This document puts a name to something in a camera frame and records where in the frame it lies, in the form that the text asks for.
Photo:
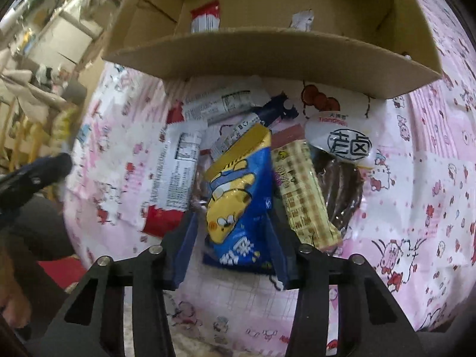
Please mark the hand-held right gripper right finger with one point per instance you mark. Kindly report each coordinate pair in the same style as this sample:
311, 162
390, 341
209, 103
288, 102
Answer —
277, 247

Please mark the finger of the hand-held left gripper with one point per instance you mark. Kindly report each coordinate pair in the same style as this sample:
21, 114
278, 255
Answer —
37, 176

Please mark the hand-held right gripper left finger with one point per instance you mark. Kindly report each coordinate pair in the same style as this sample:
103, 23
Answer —
184, 247

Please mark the yellow checkered snack bar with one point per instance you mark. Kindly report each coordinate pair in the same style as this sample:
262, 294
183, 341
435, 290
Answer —
297, 193

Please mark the blue yellow snack packet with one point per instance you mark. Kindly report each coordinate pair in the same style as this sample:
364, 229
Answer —
230, 208

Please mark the clear orange snack packet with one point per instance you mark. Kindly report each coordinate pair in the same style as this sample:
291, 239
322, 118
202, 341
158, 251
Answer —
202, 182

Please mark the dark meat snack packet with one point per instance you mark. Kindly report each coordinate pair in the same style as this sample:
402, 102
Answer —
346, 145

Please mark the white grey print packet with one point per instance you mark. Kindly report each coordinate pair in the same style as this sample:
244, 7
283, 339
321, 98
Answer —
238, 130

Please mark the cardboard box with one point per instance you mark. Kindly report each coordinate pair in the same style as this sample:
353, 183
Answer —
260, 55

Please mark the person's left forearm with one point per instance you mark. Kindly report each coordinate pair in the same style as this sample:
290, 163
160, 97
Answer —
11, 293

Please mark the yellow wooden chair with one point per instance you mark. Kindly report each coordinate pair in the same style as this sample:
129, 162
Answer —
15, 137

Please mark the dark cloth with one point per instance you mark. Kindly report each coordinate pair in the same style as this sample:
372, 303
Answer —
41, 230

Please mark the white red snack packet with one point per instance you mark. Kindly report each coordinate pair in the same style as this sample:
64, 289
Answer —
171, 174

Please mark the dark blue snack packet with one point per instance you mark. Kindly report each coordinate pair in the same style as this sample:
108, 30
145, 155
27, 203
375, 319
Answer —
275, 111

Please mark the pink printed bedsheet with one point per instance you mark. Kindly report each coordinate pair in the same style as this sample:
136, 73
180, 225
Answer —
409, 193

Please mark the long white sachet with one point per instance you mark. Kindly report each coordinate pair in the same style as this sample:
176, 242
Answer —
219, 102

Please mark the small white crumpled packet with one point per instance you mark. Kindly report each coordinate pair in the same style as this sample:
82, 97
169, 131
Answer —
302, 20

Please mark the red white striped packet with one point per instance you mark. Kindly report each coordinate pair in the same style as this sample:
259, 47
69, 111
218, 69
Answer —
204, 16

